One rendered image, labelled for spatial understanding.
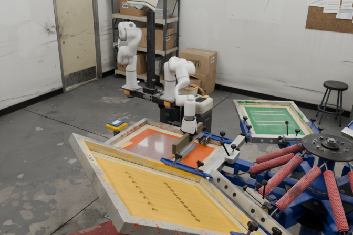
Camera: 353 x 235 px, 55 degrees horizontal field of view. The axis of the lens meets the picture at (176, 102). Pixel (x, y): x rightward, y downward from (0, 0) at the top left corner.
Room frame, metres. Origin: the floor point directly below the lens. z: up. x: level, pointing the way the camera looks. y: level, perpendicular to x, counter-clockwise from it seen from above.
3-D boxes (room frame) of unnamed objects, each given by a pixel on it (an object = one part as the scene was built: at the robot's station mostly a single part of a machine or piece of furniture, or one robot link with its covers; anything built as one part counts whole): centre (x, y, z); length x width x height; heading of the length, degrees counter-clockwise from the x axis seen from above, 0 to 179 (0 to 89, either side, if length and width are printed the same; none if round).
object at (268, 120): (2.53, -0.85, 1.05); 1.08 x 0.61 x 0.23; 0
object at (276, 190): (1.93, -0.31, 0.89); 1.24 x 0.06 x 0.06; 60
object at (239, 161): (1.87, -0.42, 1.02); 0.17 x 0.06 x 0.05; 60
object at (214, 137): (2.27, -0.28, 0.98); 0.30 x 0.05 x 0.07; 60
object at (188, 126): (2.06, -0.09, 1.20); 0.10 x 0.07 x 0.11; 60
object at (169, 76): (2.72, 0.05, 1.37); 0.13 x 0.10 x 0.16; 103
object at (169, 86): (2.73, 0.05, 1.21); 0.16 x 0.13 x 0.15; 146
